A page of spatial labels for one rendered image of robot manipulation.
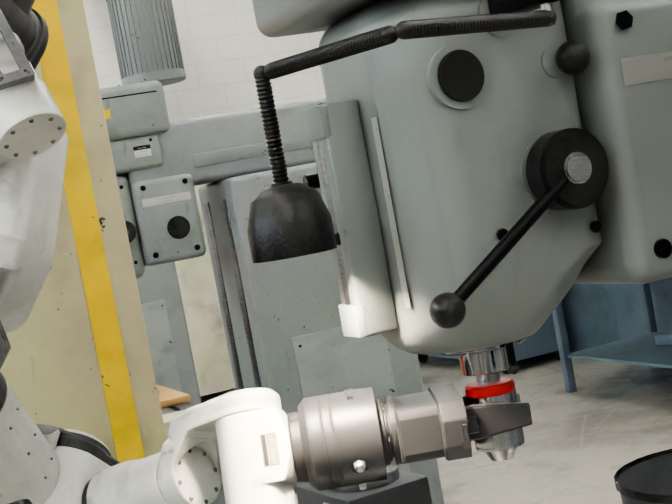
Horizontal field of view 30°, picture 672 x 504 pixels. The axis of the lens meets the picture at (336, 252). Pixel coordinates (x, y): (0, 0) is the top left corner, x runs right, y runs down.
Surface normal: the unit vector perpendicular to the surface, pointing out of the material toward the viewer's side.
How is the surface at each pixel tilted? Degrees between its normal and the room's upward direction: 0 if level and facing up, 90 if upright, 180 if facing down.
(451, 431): 90
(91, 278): 90
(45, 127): 148
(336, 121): 90
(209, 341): 90
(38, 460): 98
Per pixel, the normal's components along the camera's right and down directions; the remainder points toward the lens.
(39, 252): 0.92, 0.24
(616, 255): -0.91, 0.18
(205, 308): 0.38, -0.02
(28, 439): 0.97, -0.02
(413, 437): 0.02, 0.05
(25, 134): 0.48, 0.80
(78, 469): 0.40, -0.54
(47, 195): 0.95, -0.23
